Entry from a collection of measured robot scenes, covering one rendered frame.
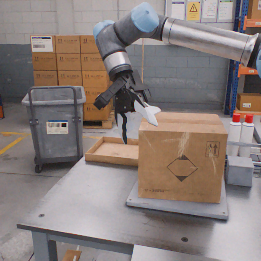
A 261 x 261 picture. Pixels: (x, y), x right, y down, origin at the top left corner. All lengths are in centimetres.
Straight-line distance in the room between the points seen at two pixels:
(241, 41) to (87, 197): 77
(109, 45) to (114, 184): 62
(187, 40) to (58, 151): 242
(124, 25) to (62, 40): 358
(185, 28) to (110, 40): 23
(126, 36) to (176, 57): 481
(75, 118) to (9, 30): 383
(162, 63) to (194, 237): 485
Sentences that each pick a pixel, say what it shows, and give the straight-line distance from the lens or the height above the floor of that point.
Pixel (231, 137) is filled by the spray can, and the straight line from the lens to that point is 140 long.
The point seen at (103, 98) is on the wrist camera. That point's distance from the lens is 75.
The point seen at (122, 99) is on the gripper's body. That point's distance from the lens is 81.
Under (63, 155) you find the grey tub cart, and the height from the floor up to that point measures 20.
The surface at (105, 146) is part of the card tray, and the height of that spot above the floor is 83.
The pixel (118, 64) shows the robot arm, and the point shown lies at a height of 135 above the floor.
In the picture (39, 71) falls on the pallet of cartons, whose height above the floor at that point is 88.
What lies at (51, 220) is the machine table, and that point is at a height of 83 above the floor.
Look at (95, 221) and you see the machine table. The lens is 103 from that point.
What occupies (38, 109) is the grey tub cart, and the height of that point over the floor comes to 71.
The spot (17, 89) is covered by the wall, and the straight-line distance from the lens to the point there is 659.
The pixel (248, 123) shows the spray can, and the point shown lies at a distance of 140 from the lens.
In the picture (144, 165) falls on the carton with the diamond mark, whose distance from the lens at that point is 104.
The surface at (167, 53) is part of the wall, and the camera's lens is 562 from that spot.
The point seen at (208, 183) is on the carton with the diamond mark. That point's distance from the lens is 108.
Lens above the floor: 144
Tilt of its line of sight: 19 degrees down
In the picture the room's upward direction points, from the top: straight up
